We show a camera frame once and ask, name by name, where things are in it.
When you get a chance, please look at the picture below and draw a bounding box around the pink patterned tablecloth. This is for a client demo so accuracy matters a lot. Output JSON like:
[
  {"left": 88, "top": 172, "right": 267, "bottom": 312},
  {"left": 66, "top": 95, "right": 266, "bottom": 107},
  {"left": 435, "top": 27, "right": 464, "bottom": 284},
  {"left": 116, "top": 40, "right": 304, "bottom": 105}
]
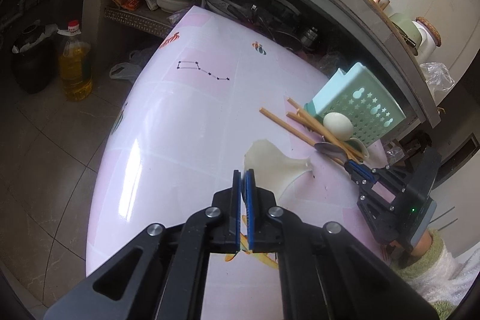
[{"left": 85, "top": 7, "right": 381, "bottom": 273}]

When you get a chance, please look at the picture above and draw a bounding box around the person's right hand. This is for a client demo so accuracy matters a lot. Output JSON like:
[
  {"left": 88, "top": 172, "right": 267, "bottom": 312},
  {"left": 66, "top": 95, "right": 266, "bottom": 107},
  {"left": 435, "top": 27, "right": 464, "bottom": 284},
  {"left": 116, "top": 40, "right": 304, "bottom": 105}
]
[{"left": 410, "top": 230, "right": 433, "bottom": 257}]

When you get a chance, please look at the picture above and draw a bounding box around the cooking oil bottle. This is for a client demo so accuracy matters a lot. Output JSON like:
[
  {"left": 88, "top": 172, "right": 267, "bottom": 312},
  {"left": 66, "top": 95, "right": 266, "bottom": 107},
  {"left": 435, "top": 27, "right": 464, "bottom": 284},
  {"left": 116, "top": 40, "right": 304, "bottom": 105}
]
[{"left": 57, "top": 19, "right": 93, "bottom": 101}]

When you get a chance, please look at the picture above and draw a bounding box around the cream ladle spoon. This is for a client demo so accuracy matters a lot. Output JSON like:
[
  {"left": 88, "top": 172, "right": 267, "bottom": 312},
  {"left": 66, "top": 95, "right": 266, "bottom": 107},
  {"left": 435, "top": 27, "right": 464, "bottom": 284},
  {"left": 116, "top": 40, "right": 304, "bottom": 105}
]
[{"left": 323, "top": 112, "right": 369, "bottom": 160}]

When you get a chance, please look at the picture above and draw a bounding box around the green enamel bowl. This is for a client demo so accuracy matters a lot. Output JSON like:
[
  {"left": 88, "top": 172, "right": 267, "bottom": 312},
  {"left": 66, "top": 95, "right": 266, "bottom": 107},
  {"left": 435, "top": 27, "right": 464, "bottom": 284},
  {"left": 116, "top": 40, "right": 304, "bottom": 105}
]
[{"left": 390, "top": 13, "right": 422, "bottom": 49}]

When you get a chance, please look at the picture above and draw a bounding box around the dark jug on floor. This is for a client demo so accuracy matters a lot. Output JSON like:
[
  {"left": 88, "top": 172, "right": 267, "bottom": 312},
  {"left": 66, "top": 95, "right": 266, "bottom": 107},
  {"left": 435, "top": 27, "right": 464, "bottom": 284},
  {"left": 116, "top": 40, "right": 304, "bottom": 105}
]
[{"left": 11, "top": 20, "right": 58, "bottom": 94}]

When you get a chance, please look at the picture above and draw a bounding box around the large metal spoon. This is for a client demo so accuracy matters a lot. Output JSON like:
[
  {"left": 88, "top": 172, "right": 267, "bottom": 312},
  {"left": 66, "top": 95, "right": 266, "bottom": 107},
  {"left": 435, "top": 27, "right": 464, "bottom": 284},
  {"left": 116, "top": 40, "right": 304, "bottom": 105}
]
[{"left": 314, "top": 141, "right": 348, "bottom": 163}]

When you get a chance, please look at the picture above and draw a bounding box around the clear plastic bag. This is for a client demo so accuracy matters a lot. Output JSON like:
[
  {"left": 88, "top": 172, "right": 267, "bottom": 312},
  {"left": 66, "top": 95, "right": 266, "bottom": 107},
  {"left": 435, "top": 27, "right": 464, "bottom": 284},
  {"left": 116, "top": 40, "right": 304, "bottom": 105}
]
[{"left": 420, "top": 62, "right": 456, "bottom": 105}]

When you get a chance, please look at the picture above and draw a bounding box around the white jar woven lid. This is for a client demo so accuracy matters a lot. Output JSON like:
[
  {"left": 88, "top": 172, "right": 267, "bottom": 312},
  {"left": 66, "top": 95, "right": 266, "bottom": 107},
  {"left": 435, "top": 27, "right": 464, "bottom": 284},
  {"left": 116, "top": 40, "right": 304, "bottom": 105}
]
[{"left": 413, "top": 17, "right": 442, "bottom": 64}]

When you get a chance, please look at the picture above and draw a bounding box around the white rice paddle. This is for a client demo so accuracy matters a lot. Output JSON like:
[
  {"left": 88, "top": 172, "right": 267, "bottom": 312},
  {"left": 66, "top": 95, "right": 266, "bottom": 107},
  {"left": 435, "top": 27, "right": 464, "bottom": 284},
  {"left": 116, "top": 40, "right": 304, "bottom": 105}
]
[{"left": 243, "top": 140, "right": 312, "bottom": 201}]

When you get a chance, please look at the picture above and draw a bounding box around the wooden chopstick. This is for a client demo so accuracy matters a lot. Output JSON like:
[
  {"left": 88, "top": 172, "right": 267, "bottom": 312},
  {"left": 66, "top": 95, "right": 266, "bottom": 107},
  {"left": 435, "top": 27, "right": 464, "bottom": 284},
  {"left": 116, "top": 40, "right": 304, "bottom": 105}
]
[
  {"left": 286, "top": 111, "right": 364, "bottom": 163},
  {"left": 287, "top": 97, "right": 359, "bottom": 163},
  {"left": 259, "top": 107, "right": 347, "bottom": 166}
]

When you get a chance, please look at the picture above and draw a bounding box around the green plastic utensil holder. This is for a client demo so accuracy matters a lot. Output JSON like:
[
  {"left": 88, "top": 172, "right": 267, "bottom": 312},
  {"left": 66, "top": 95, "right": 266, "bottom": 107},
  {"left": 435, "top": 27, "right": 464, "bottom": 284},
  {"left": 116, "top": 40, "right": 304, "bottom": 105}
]
[{"left": 304, "top": 62, "right": 406, "bottom": 146}]

